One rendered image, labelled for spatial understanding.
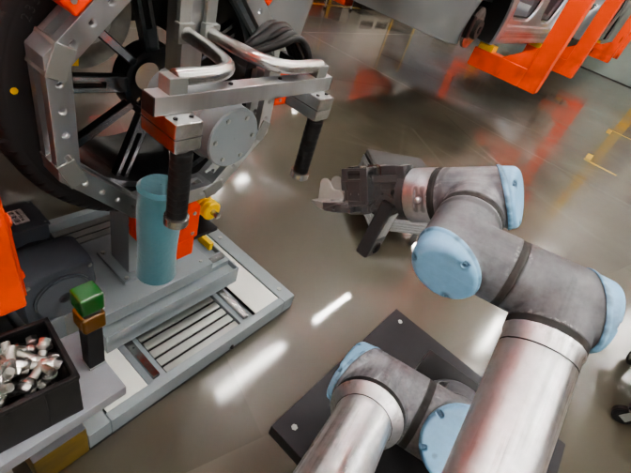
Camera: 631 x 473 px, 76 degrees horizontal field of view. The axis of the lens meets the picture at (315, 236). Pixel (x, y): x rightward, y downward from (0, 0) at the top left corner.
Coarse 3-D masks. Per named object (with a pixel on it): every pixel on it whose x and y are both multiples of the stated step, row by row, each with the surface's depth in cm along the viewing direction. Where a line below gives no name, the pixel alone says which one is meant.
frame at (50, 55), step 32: (96, 0) 61; (128, 0) 64; (256, 0) 83; (32, 32) 62; (64, 32) 60; (96, 32) 63; (32, 64) 63; (64, 64) 62; (64, 96) 65; (64, 128) 68; (64, 160) 72; (96, 192) 81; (128, 192) 92; (192, 192) 103
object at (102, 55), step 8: (128, 8) 120; (120, 16) 120; (128, 16) 121; (112, 24) 119; (120, 24) 121; (128, 24) 123; (112, 32) 121; (120, 32) 122; (128, 32) 124; (96, 40) 114; (120, 40) 124; (88, 48) 118; (96, 48) 120; (104, 48) 122; (80, 56) 118; (88, 56) 120; (96, 56) 121; (104, 56) 123; (80, 64) 119; (88, 64) 121; (96, 64) 122
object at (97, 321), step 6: (72, 312) 70; (102, 312) 71; (78, 318) 69; (90, 318) 69; (96, 318) 70; (102, 318) 71; (78, 324) 70; (84, 324) 68; (90, 324) 70; (96, 324) 71; (102, 324) 72; (84, 330) 70; (90, 330) 71
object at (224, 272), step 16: (208, 240) 154; (208, 256) 149; (224, 256) 152; (224, 272) 148; (192, 288) 139; (208, 288) 142; (160, 304) 130; (176, 304) 131; (192, 304) 140; (128, 320) 123; (144, 320) 123; (160, 320) 130; (112, 336) 116; (128, 336) 122
